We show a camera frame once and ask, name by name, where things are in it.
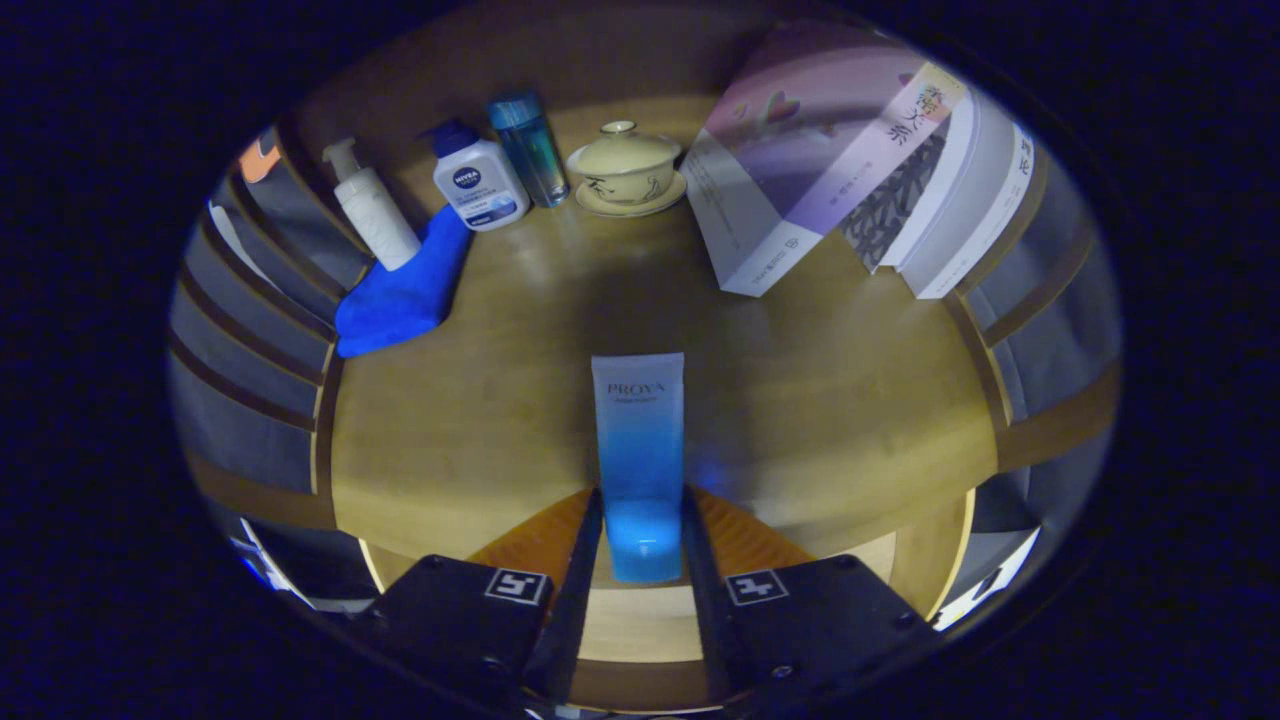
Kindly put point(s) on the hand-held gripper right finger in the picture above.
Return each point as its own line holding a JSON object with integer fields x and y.
{"x": 705, "y": 620}

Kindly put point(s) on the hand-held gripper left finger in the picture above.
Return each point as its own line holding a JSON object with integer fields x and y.
{"x": 578, "y": 620}

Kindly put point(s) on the blue gradient tube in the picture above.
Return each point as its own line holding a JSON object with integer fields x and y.
{"x": 640, "y": 440}

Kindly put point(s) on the wooden countertop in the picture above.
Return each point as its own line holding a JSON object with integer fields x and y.
{"x": 480, "y": 400}

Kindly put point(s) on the wooden cabinet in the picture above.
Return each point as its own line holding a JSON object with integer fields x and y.
{"x": 600, "y": 60}

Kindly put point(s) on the blue cloth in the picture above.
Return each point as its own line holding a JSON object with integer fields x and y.
{"x": 400, "y": 300}

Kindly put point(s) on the grey patterned book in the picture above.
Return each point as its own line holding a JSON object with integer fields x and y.
{"x": 885, "y": 215}

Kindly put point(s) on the white bottle with blue cap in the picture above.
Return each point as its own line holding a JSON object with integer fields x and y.
{"x": 478, "y": 185}

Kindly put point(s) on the white pump bottle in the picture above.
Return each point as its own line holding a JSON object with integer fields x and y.
{"x": 380, "y": 215}

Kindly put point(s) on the cream lidded teacup with saucer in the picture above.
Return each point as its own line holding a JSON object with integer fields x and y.
{"x": 625, "y": 170}

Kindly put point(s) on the teal bottle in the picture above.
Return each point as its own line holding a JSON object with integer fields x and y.
{"x": 530, "y": 150}

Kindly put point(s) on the pink purple book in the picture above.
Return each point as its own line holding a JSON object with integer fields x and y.
{"x": 800, "y": 150}

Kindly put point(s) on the white book with black lettering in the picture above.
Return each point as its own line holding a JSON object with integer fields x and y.
{"x": 985, "y": 230}

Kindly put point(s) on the plain white book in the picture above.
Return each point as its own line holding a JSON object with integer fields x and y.
{"x": 950, "y": 180}

